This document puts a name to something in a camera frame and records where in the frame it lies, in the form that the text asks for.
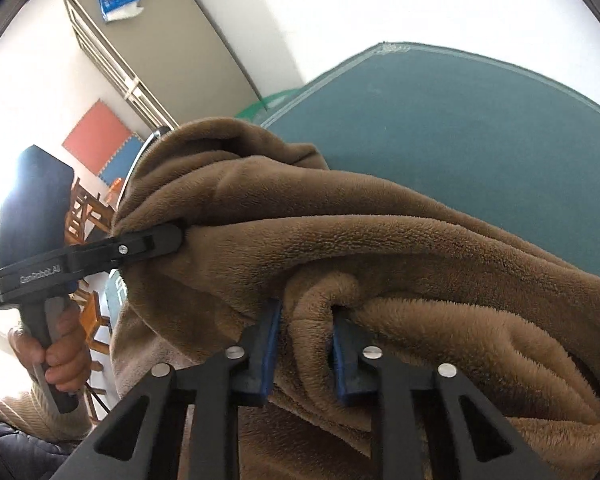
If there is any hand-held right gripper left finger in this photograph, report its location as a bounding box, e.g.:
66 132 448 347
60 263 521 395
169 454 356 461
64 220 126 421
54 300 283 480

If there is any red foam mat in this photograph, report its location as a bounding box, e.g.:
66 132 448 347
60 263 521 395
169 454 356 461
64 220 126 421
62 100 135 173

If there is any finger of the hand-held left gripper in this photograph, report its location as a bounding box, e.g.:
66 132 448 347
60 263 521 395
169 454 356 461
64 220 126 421
104 224 187 267

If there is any person's left forearm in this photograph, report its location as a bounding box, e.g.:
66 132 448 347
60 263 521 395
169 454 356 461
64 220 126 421
0 385 98 443

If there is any dark quilted jacket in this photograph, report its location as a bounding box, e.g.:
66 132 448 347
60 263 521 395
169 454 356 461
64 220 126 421
0 407 75 480

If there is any teal table mat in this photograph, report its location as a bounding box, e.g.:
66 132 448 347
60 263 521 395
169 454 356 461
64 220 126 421
104 42 600 321

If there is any dark blue chair back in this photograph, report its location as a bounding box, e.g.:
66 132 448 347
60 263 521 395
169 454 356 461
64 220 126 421
0 145 75 266

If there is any wooden chair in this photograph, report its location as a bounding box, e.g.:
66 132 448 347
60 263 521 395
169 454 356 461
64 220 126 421
64 177 125 246
74 287 114 376

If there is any blue foam mat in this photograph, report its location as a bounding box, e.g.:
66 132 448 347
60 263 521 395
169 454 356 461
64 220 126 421
98 132 148 188

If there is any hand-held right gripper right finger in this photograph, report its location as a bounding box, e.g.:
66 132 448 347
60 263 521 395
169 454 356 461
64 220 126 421
330 315 561 480

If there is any person's left hand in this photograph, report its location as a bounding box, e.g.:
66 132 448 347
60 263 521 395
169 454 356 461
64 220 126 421
8 305 93 395

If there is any beige cabinet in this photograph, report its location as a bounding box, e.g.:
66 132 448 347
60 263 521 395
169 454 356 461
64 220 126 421
58 0 261 128

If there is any brown fleece garment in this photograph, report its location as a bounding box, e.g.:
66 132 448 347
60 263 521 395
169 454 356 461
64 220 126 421
110 117 600 480

